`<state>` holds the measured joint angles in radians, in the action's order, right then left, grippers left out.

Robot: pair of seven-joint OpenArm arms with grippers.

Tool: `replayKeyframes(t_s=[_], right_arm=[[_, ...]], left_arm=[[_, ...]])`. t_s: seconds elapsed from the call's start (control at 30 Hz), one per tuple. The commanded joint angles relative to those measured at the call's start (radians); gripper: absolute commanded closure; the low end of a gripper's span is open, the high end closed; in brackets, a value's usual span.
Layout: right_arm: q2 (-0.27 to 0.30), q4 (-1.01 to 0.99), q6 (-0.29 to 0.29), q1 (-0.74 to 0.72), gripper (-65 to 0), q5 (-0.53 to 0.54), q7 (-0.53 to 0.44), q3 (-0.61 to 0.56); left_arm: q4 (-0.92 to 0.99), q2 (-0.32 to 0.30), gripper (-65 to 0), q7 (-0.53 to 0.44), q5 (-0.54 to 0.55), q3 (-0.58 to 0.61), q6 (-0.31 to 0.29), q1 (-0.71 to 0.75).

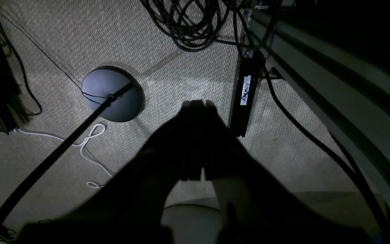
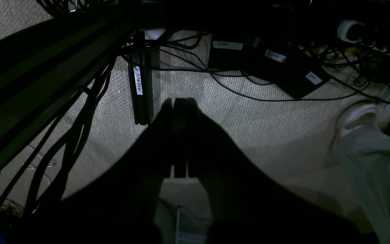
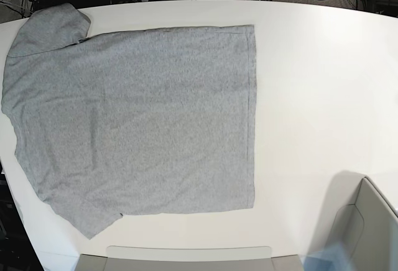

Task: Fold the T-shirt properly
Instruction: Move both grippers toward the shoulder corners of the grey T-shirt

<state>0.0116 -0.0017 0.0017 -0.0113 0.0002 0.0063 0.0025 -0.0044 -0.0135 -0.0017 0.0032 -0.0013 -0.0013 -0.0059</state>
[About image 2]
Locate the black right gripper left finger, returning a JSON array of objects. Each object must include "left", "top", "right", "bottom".
[{"left": 29, "top": 99, "right": 172, "bottom": 244}]

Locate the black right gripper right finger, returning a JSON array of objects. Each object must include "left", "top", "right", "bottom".
[{"left": 174, "top": 98, "right": 378, "bottom": 244}]

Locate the grey trouser leg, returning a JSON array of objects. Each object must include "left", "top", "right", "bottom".
[{"left": 336, "top": 124, "right": 390, "bottom": 244}]

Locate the black power adapter brick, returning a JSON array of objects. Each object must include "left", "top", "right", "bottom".
[{"left": 208, "top": 35, "right": 329, "bottom": 99}]

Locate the white shoe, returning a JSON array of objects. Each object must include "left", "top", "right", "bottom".
[{"left": 335, "top": 100, "right": 377, "bottom": 138}]

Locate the white power strip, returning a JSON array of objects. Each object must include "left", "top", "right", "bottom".
[{"left": 336, "top": 19, "right": 390, "bottom": 57}]

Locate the black cable bundle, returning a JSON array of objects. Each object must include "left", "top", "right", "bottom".
[{"left": 0, "top": 61, "right": 117, "bottom": 217}]

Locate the long thin black cable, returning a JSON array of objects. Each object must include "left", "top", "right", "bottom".
[{"left": 154, "top": 47, "right": 371, "bottom": 103}]

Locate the black aluminium frame post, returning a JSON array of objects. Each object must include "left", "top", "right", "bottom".
[{"left": 127, "top": 32, "right": 154, "bottom": 126}]

